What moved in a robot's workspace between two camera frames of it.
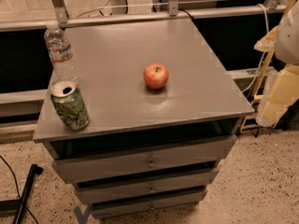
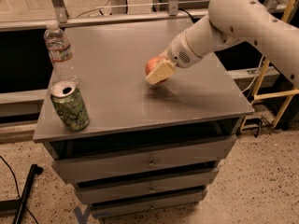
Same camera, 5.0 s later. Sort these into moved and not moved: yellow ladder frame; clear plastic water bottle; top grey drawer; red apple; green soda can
Moved: red apple
Not moved: yellow ladder frame; clear plastic water bottle; green soda can; top grey drawer
